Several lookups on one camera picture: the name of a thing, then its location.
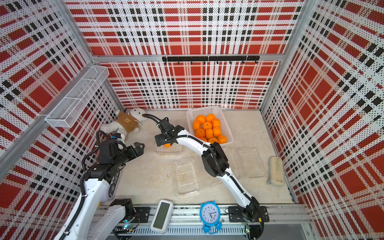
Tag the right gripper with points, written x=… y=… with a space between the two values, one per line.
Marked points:
x=159 y=140

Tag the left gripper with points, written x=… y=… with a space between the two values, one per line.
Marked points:
x=139 y=152

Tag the orange front container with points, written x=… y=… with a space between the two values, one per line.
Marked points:
x=196 y=125
x=207 y=125
x=216 y=123
x=209 y=133

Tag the orange one container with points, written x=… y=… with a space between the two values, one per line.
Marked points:
x=200 y=133

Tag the orange three container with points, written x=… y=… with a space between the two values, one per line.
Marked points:
x=213 y=140

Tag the orange four container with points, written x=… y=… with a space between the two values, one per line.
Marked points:
x=222 y=139

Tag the white plastic basket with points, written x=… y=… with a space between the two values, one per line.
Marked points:
x=225 y=129

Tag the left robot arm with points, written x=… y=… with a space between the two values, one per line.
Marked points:
x=100 y=167

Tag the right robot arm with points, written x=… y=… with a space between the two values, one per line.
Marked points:
x=215 y=163

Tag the white teddy bear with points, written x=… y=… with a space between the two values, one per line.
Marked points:
x=126 y=122

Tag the purple white speaker box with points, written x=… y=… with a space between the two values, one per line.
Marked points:
x=113 y=186

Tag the white digital timer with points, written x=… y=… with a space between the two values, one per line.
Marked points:
x=162 y=217

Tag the blue alarm clock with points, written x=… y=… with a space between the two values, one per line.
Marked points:
x=210 y=216

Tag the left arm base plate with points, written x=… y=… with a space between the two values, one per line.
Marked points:
x=142 y=215

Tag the white wire wall shelf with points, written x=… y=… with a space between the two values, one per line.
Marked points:
x=68 y=110

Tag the black hook rail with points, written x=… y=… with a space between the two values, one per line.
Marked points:
x=211 y=59

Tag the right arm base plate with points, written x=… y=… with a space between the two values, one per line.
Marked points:
x=235 y=214

